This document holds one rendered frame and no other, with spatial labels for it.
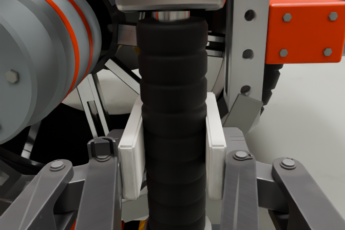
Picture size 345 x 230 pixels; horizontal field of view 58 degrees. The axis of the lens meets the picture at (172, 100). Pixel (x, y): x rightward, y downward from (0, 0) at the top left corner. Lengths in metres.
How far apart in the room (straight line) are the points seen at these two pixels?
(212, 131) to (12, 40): 0.16
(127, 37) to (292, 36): 0.24
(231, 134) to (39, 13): 0.20
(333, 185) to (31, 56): 1.54
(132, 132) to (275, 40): 0.26
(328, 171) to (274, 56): 1.41
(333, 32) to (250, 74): 0.10
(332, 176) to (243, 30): 1.42
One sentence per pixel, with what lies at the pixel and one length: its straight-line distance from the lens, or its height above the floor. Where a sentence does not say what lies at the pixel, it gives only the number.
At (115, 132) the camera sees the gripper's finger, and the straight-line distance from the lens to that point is 0.17.
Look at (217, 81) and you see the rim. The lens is 0.47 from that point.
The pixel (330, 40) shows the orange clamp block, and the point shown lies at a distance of 0.40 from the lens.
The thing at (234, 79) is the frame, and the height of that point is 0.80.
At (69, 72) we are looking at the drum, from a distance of 0.31.
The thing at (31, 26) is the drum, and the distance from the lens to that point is 0.28.
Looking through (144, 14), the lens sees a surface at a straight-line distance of 0.80.
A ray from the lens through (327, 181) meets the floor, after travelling 1.68.
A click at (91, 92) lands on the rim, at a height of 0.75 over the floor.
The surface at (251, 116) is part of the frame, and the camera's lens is 0.40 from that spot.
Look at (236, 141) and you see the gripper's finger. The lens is 0.16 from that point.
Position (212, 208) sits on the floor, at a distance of 1.41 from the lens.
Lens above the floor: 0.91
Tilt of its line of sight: 21 degrees down
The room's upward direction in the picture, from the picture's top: 2 degrees counter-clockwise
